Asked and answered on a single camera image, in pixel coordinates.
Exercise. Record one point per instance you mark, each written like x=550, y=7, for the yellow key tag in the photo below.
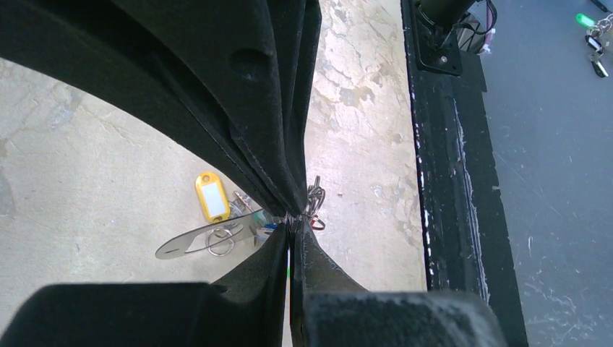
x=212, y=197

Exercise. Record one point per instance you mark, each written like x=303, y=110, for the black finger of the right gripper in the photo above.
x=296, y=27
x=204, y=73

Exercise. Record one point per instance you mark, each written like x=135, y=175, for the spare key bunch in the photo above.
x=598, y=38

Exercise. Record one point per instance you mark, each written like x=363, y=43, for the metal keyring holder with keys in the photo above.
x=255, y=223

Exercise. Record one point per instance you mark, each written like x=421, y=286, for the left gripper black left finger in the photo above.
x=243, y=308

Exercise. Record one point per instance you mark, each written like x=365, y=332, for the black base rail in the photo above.
x=466, y=240

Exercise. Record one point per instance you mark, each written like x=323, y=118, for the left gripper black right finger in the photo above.
x=329, y=308

